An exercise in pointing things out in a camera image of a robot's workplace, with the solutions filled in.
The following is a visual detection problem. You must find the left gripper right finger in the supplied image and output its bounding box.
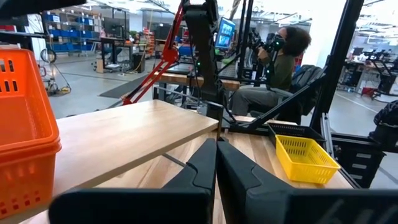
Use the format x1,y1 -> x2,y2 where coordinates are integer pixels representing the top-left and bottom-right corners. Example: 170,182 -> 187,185
216,138 -> 398,224

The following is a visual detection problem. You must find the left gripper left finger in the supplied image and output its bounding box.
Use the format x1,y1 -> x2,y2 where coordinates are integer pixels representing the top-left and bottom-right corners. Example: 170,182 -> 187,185
49,138 -> 218,224

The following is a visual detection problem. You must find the yellow plastic basket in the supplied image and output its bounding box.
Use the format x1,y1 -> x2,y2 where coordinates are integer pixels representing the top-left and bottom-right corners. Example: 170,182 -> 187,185
275,134 -> 341,185

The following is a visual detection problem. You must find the black plastic basket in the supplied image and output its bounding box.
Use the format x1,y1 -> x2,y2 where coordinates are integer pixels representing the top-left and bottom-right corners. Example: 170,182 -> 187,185
267,122 -> 327,149

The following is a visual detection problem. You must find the wooden shelf with black legs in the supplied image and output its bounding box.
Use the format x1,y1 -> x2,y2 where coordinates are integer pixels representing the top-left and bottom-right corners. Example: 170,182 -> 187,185
0,99 -> 225,224

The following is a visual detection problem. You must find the wooden background table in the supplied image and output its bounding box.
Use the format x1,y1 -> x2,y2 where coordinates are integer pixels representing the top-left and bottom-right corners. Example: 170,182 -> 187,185
155,72 -> 242,91

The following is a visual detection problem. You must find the black office chair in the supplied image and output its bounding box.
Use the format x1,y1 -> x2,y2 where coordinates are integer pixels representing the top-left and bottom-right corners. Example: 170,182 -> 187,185
290,64 -> 326,95

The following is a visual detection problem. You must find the seated person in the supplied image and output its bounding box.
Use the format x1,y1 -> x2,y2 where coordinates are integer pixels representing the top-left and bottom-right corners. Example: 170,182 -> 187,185
231,25 -> 312,117

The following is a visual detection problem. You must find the black trash bin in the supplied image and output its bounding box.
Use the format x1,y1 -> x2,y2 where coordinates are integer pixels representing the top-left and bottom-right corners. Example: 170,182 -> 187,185
132,52 -> 147,74

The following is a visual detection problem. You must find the red desk lamp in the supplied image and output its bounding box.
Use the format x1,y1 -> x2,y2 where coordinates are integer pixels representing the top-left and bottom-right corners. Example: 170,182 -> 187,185
121,0 -> 188,107

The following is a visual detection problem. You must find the black background desk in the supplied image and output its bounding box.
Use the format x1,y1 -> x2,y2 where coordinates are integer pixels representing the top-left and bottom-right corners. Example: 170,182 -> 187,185
99,37 -> 147,73

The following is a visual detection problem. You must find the monitor with blue screen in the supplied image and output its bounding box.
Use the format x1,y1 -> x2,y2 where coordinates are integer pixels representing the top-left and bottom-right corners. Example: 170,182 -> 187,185
215,17 -> 236,50

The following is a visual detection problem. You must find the black computer monitor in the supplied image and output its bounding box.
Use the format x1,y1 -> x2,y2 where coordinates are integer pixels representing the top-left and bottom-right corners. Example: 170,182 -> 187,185
104,17 -> 126,39

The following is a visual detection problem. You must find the rack with blue bins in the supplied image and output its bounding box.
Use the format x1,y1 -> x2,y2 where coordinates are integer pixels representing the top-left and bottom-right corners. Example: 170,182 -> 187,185
43,11 -> 98,54

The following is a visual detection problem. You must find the black metal table frame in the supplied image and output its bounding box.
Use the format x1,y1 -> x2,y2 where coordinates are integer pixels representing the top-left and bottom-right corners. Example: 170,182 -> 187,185
226,0 -> 398,190

